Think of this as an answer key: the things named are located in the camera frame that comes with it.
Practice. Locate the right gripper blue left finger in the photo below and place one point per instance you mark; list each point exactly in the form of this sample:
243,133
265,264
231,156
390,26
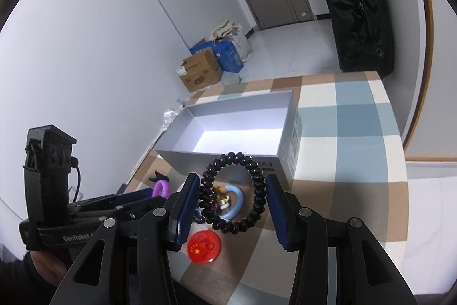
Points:
182,212

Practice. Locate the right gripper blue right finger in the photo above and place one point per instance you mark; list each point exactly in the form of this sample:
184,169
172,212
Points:
284,208

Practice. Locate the purple ring toy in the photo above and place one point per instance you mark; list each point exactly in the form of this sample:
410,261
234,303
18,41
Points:
161,189

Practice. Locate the red China flag badge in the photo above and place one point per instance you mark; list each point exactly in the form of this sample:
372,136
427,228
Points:
203,247

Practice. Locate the light blue ring toy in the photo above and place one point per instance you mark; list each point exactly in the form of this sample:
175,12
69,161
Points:
237,202

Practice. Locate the person's left hand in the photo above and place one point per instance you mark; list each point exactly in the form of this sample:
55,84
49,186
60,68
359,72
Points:
48,266

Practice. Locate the plaid checkered tablecloth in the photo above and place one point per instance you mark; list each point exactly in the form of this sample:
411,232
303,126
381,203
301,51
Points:
350,164

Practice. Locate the grey open cardboard box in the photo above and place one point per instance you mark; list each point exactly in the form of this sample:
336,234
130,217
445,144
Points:
266,127

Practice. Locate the brown cardboard box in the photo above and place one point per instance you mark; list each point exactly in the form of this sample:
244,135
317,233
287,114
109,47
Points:
199,71

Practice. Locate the blue cardboard box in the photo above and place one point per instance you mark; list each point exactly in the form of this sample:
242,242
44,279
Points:
225,53

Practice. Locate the white tote bag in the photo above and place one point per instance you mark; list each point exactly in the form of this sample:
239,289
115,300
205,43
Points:
232,32

